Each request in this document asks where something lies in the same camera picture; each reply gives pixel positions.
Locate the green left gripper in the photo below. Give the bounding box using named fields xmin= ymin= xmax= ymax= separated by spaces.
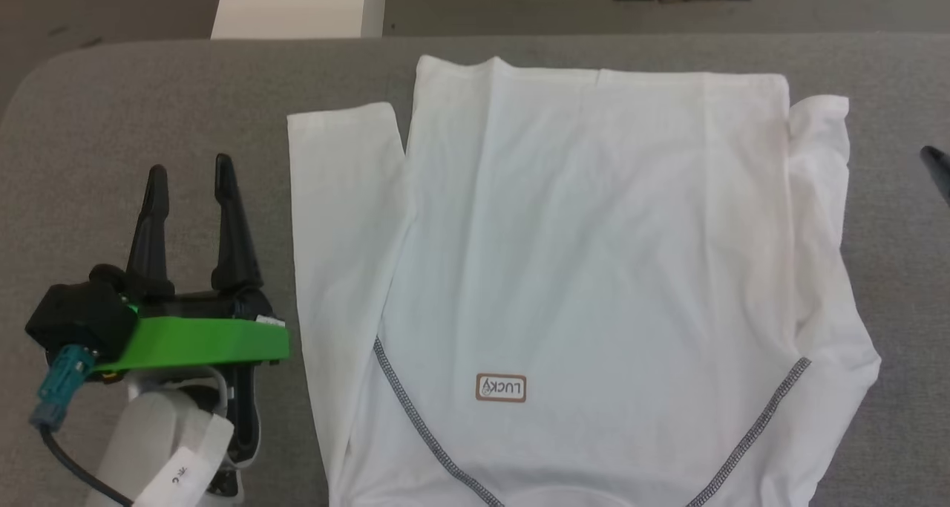
xmin=95 ymin=152 xmax=291 ymax=469

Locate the white long-sleeve shirt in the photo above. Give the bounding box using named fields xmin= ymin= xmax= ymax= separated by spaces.
xmin=286 ymin=54 xmax=884 ymax=507

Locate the teal connector black left cable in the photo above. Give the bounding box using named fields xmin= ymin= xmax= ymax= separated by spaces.
xmin=28 ymin=342 xmax=136 ymax=507

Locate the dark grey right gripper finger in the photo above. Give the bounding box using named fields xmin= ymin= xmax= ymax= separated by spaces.
xmin=920 ymin=145 xmax=950 ymax=206

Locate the white rectangular box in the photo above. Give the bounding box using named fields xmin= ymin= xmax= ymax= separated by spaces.
xmin=211 ymin=0 xmax=388 ymax=41

